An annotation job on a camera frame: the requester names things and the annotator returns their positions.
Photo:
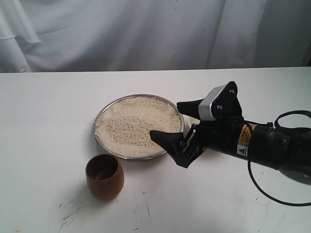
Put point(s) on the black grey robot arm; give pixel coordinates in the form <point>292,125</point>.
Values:
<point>285,149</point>

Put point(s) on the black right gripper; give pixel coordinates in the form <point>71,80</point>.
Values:
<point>220,135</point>

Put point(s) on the round metal rice tray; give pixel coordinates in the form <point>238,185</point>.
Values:
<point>122,127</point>

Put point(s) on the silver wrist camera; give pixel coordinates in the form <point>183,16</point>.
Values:
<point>205,107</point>

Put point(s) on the brown wooden cup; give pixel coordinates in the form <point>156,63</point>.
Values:
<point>104,176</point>

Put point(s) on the white bowl of rice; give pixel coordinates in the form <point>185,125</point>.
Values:
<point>192,121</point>

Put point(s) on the white backdrop curtain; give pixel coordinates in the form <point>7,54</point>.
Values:
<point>122,35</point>

